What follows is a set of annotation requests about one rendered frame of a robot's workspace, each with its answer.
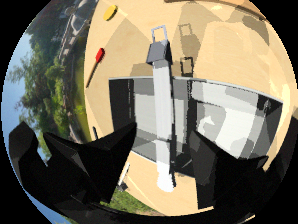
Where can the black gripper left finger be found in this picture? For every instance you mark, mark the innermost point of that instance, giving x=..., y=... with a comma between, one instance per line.
x=101, y=161

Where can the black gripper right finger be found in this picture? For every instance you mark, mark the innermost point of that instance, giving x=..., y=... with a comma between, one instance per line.
x=216, y=171

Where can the dark grey rectangular tin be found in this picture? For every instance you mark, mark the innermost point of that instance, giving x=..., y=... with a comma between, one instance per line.
x=240, y=120

